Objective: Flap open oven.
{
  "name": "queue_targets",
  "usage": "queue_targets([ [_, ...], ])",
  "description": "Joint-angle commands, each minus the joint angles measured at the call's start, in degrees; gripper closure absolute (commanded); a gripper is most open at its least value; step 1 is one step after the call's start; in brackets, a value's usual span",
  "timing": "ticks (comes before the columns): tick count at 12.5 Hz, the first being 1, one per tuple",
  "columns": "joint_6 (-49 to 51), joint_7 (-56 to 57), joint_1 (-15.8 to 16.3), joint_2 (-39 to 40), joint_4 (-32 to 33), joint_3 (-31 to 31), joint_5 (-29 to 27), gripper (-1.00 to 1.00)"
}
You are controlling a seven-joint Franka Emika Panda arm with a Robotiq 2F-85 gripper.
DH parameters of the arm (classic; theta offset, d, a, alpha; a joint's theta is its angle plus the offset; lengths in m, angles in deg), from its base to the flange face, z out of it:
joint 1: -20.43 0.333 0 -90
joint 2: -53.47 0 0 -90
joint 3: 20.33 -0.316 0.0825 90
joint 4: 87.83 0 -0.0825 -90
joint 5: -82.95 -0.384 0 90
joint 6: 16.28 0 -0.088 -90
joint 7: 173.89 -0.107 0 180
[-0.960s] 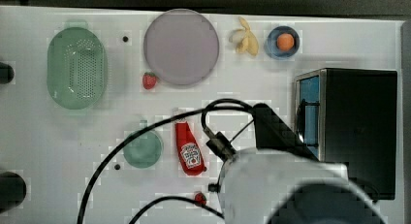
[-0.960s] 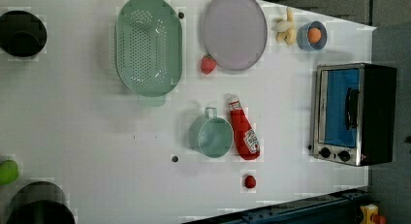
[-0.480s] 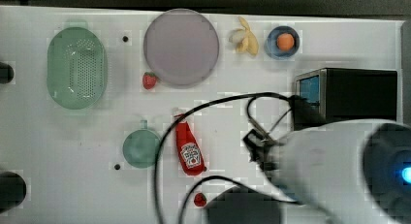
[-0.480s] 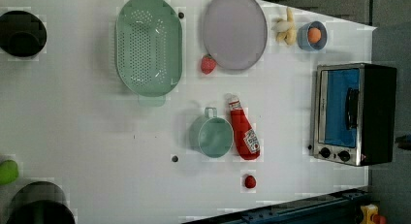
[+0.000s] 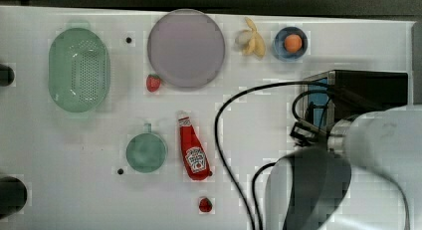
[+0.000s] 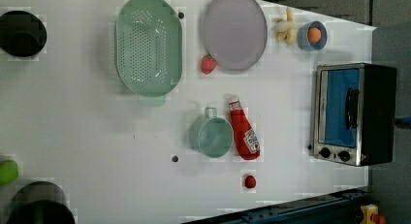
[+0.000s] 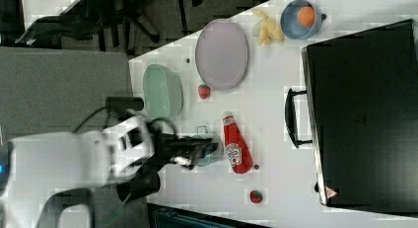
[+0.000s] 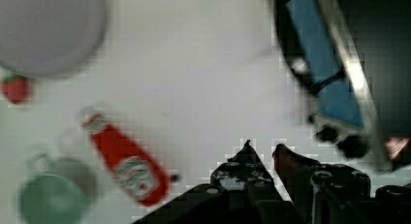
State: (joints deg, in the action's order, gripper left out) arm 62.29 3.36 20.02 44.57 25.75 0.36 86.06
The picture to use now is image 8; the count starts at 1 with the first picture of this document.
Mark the green measuring cup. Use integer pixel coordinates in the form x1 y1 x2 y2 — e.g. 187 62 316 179
16 152 97 224

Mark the lilac round plate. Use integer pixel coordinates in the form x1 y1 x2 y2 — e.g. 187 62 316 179
0 0 109 78

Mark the silver toaster oven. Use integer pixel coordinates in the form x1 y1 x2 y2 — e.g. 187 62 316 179
274 0 410 171

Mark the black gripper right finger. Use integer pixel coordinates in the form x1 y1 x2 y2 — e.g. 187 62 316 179
272 144 370 224

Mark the red ketchup bottle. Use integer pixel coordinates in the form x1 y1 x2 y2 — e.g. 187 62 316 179
81 112 171 207

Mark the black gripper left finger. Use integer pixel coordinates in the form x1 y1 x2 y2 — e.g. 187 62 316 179
210 140 275 199

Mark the red toy strawberry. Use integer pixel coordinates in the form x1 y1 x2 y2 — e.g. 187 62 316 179
1 74 31 105

